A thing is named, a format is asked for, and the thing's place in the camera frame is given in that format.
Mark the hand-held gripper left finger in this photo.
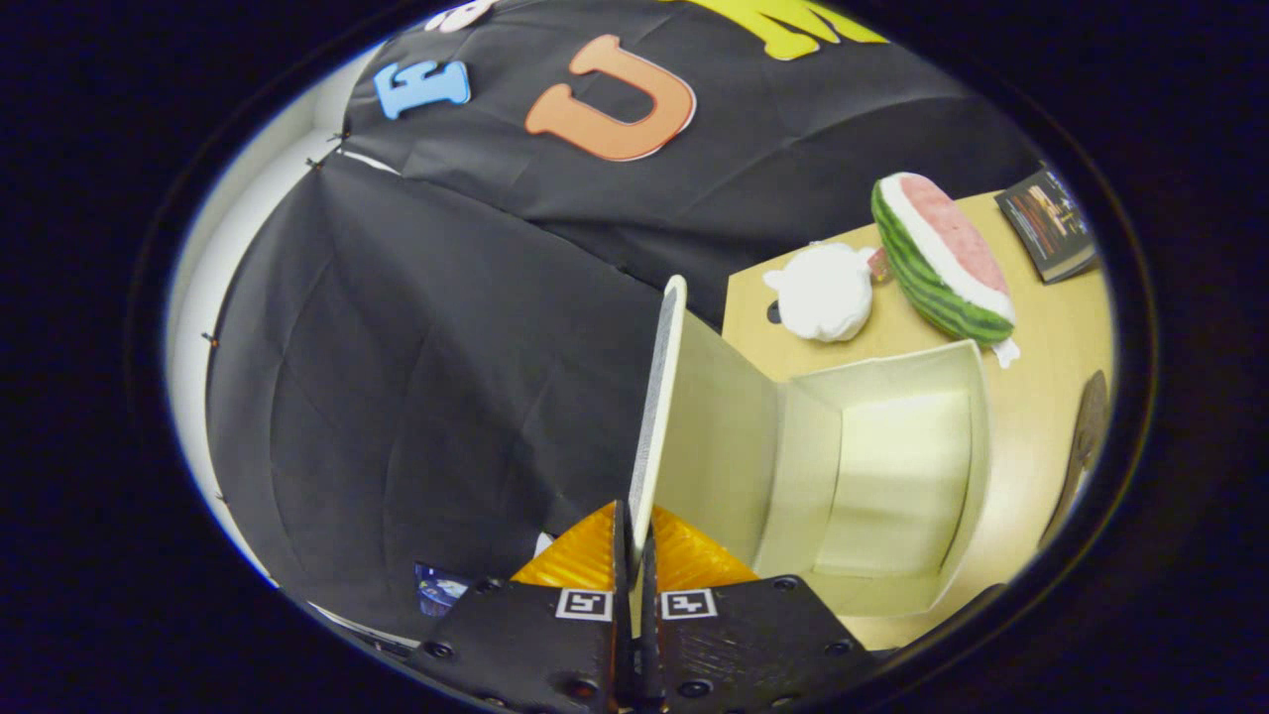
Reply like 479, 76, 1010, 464
406, 499, 635, 714

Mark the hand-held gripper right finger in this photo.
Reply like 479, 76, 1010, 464
635, 506, 878, 714

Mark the brown fuzzy shoe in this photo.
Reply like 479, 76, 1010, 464
1036, 369, 1110, 552

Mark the watermelon slice plush toy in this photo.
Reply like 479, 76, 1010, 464
870, 172, 1023, 371

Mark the black cover book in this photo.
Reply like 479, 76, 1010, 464
994, 169, 1099, 286

